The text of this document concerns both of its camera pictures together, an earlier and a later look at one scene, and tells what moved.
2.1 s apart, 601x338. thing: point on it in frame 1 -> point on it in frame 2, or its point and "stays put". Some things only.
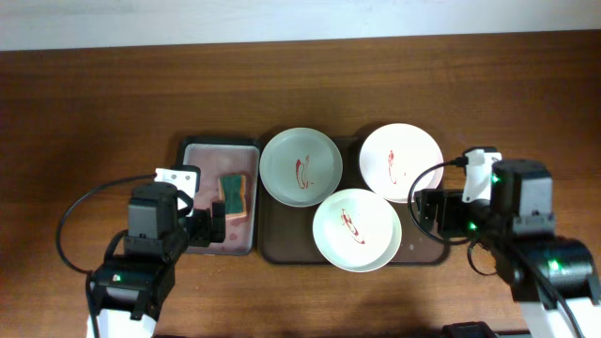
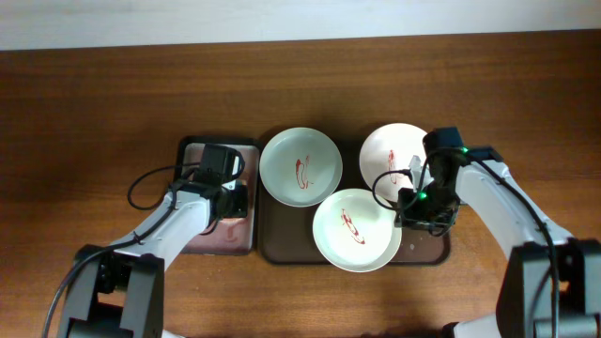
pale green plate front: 357,230 stays put
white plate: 394,154 stays put
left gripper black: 203,235 -> 240,208
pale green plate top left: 300,167 stays put
